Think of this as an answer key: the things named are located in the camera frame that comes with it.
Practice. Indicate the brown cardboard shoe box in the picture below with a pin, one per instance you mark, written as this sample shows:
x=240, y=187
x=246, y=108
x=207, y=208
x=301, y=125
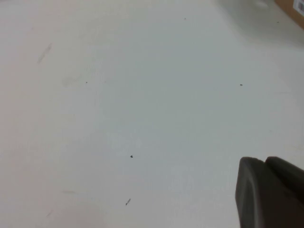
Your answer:
x=291, y=9

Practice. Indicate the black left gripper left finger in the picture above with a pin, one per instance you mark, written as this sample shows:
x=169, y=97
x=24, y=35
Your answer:
x=248, y=190

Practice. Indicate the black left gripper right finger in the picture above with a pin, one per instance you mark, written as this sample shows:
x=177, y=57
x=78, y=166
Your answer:
x=291, y=190

